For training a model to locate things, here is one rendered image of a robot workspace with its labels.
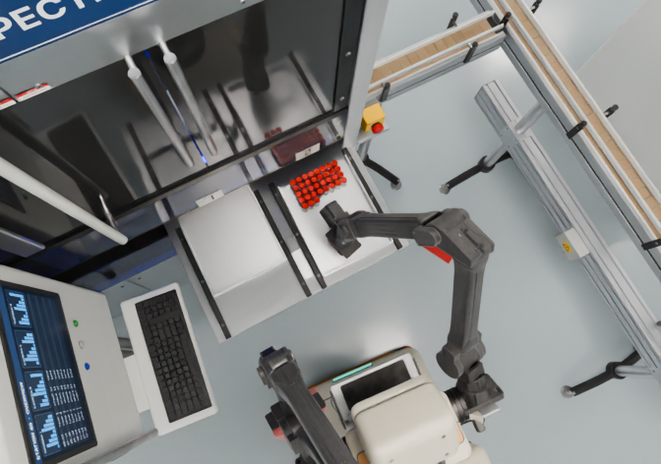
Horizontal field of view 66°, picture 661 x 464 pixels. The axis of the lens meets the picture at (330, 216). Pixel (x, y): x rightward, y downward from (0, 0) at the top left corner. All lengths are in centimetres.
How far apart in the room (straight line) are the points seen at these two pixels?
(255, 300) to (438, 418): 74
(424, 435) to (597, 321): 186
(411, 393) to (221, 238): 83
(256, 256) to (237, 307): 18
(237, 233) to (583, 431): 193
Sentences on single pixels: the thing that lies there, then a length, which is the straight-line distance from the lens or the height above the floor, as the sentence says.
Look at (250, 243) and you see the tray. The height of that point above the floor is 88.
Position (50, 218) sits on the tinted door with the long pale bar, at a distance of 140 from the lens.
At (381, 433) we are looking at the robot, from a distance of 121.
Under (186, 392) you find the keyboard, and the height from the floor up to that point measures 82.
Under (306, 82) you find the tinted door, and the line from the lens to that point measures 128.
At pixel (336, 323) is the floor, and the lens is 257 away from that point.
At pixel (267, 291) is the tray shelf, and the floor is 88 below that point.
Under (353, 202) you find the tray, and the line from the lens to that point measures 175.
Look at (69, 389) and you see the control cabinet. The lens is 143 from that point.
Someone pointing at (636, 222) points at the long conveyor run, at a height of 92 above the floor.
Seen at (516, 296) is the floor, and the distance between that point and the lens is 278.
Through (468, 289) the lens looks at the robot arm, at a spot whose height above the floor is 147.
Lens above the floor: 256
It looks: 75 degrees down
